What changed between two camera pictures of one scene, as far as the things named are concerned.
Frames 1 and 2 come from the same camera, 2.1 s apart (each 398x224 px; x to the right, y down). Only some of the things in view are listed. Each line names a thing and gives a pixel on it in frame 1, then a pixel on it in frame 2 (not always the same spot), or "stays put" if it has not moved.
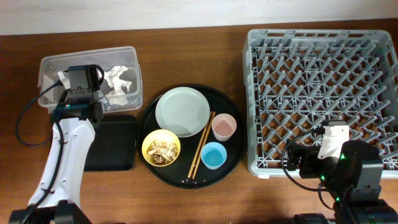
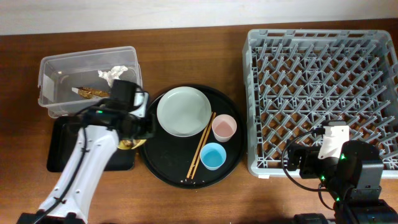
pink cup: (224, 126) stays put
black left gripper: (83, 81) → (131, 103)
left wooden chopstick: (198, 149) stays put
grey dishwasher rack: (296, 79) stays put
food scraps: (161, 153) → (128, 143)
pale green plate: (183, 111) stays put
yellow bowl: (160, 147) → (129, 144)
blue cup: (213, 155) stays put
